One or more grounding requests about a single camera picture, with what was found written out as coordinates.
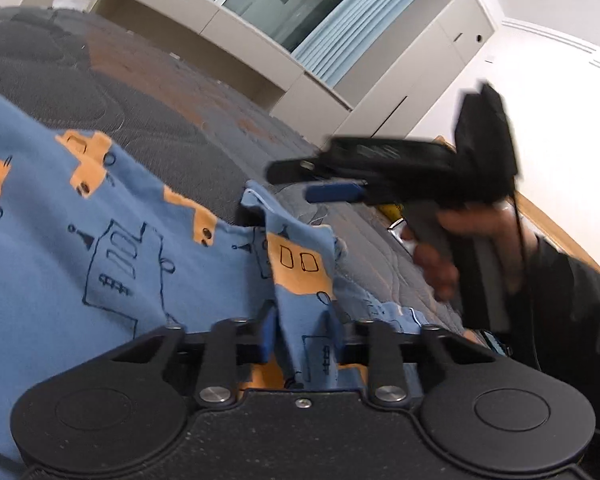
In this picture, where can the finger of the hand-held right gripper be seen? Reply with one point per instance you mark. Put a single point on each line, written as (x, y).
(295, 171)
(335, 193)

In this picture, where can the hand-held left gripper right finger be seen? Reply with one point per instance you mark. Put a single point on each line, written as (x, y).
(336, 335)

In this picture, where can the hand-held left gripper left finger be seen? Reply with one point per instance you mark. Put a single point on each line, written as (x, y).
(269, 335)

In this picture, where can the blue printed pants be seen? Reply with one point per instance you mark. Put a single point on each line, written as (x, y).
(55, 260)

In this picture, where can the person's right hand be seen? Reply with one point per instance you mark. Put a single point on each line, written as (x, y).
(435, 266)

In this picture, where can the yellow bag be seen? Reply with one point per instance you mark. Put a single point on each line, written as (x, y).
(394, 211)

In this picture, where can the beige window cabinet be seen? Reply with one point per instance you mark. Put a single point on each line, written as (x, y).
(240, 35)

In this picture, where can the light blue curtain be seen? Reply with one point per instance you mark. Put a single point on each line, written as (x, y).
(360, 25)

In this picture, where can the grey quilted mattress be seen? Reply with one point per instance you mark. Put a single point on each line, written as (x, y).
(130, 85)

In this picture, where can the wooden bed frame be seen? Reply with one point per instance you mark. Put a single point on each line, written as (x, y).
(570, 245)

